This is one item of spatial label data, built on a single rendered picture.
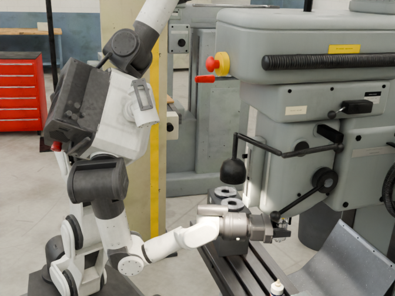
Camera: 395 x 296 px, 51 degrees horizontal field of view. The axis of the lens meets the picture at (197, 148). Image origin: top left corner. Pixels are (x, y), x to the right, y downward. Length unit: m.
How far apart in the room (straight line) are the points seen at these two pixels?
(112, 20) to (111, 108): 1.54
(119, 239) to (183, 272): 1.88
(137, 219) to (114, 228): 1.97
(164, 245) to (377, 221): 0.73
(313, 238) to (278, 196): 2.30
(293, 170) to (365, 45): 0.36
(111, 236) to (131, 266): 0.12
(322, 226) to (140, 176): 1.44
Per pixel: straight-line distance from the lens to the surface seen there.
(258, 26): 0.97
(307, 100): 1.07
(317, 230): 3.42
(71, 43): 10.08
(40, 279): 2.27
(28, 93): 5.62
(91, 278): 1.93
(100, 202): 1.20
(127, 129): 1.23
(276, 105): 1.04
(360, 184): 1.29
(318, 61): 1.00
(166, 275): 3.11
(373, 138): 1.24
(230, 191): 1.72
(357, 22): 1.10
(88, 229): 1.69
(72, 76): 1.23
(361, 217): 1.64
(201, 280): 3.08
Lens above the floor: 1.95
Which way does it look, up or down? 22 degrees down
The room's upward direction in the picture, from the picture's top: 2 degrees clockwise
